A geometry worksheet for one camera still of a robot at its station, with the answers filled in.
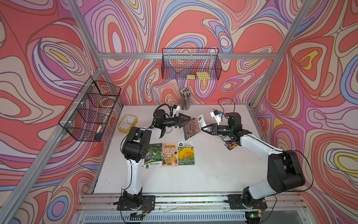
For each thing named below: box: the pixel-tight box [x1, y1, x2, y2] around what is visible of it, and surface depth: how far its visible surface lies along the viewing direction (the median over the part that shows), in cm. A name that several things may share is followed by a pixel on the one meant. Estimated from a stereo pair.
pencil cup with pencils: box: [180, 87, 192, 111], surface depth 109 cm
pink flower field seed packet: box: [183, 113, 207, 141], surface depth 87 cm
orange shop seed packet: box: [161, 141, 179, 168], surface depth 93 cm
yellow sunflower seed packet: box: [177, 140, 195, 166], surface depth 93 cm
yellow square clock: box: [117, 114, 138, 134], surface depth 107 cm
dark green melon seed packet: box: [143, 142, 163, 169], surface depth 92 cm
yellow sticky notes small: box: [186, 74, 196, 80], surface depth 84 cm
